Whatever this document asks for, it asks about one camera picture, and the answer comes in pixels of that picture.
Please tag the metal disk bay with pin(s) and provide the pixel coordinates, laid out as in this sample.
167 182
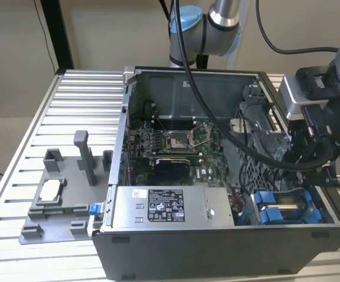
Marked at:
255 179

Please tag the thin metal locking lever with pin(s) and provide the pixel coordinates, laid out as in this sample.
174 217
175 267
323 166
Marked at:
160 123

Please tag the dark grey PC case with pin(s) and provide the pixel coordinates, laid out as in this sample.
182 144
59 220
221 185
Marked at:
216 252

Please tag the silver power supply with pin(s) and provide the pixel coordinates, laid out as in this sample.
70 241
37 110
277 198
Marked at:
216 202

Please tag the grey parts rack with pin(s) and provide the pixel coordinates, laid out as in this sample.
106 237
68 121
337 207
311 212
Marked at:
58 229

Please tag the green motherboard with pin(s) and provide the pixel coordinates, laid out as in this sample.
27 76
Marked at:
213 164

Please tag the blue case release tab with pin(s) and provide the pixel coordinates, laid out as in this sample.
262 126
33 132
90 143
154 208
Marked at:
93 209

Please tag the black frame post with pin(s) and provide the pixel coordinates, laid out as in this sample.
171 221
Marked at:
57 35

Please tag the CPU socket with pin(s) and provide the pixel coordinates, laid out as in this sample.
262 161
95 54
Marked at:
177 142

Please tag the hard disk with blue carrier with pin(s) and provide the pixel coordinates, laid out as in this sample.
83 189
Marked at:
287 202

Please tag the black graphics card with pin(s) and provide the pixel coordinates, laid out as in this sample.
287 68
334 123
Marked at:
172 169

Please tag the silver CPU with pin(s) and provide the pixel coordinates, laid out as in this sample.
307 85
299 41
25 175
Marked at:
50 191

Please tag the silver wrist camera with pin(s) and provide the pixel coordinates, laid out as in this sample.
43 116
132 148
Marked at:
293 97

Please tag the black RAM slot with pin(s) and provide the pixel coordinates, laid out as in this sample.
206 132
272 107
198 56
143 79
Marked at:
175 120
175 123
175 117
175 126

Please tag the blue disk carrier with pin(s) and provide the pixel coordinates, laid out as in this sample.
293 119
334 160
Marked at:
271 215

